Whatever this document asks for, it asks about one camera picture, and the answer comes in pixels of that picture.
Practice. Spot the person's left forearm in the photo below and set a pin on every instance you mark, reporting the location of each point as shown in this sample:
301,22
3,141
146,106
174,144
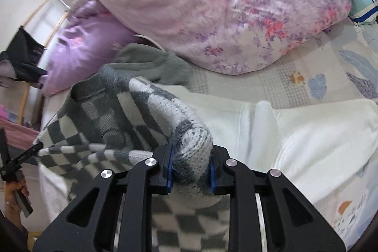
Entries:
13,230

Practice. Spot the teal white plush pillow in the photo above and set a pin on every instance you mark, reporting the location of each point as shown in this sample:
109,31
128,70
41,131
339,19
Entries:
364,7

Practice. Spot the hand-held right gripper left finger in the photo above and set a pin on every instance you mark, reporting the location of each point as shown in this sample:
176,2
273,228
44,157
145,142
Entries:
169,172

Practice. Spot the grey white checkered sweater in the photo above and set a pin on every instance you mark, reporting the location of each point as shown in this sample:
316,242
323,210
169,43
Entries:
103,122

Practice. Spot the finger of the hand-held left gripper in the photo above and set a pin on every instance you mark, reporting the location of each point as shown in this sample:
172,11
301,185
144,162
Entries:
25,155

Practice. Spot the white knit garment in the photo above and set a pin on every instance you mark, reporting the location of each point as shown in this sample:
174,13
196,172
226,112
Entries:
295,145

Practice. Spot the purple pink floral quilt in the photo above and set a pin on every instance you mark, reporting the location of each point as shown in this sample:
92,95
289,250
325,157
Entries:
224,4

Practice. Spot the dark hanging clothes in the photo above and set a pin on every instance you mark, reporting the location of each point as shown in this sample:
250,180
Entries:
23,57

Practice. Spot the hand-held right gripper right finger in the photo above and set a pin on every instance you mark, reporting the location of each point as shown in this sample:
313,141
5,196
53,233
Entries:
212,179

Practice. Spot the wooden clothes rack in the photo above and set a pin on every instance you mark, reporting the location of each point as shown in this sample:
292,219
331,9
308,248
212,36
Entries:
54,13

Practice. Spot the purple pillow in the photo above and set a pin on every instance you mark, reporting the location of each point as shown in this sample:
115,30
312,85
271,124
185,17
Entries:
82,45

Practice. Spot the grey fleece garment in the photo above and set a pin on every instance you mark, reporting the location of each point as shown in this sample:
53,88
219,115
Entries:
153,66

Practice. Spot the feather print bed sheet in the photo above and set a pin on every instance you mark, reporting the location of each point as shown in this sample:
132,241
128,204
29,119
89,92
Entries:
324,83

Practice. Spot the person's left hand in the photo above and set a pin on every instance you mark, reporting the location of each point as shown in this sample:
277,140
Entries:
11,196

